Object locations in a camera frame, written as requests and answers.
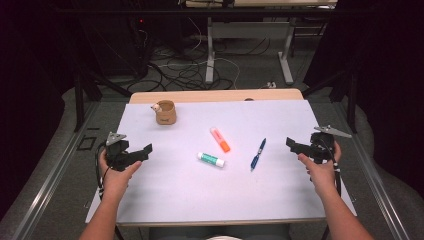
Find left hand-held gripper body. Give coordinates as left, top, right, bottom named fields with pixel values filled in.
left=105, top=132, right=143, bottom=173

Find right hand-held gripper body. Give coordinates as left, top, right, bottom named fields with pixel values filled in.
left=308, top=125, right=353, bottom=164

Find blue pen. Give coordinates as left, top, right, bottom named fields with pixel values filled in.
left=249, top=137, right=268, bottom=173

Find tan pen holder cup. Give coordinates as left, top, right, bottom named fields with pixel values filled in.
left=150, top=99, right=178, bottom=126

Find green and white glue stick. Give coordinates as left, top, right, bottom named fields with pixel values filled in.
left=196, top=151, right=226, bottom=168

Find orange highlighter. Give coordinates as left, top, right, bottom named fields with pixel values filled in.
left=209, top=127, right=232, bottom=154

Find person's left hand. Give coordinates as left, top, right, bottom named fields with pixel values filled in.
left=98, top=148, right=143, bottom=201

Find person's right hand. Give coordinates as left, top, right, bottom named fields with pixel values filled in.
left=297, top=141, right=343, bottom=198

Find black metal stand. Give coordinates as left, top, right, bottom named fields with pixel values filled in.
left=301, top=68, right=358, bottom=134
left=73, top=64, right=134, bottom=133

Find white table mat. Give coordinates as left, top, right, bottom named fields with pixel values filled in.
left=84, top=99, right=358, bottom=225

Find wooden table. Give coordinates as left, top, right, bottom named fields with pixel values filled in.
left=89, top=88, right=328, bottom=228

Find black equipment cabinet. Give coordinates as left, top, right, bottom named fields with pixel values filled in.
left=79, top=16, right=153, bottom=79

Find white-legged desk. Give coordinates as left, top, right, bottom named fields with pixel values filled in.
left=184, top=0, right=338, bottom=86

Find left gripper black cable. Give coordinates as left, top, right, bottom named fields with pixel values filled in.
left=94, top=141, right=112, bottom=201

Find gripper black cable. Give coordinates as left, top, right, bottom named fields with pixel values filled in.
left=319, top=139, right=343, bottom=198
left=94, top=141, right=112, bottom=201

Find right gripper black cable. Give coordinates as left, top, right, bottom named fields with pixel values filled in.
left=319, top=139, right=343, bottom=198

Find metal floor rail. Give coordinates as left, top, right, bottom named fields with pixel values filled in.
left=9, top=99, right=103, bottom=240
left=333, top=99, right=413, bottom=240

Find tangle of black floor cables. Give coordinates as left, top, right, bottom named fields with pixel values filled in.
left=128, top=36, right=271, bottom=93

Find white floor cable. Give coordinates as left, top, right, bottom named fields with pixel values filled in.
left=188, top=16, right=242, bottom=90

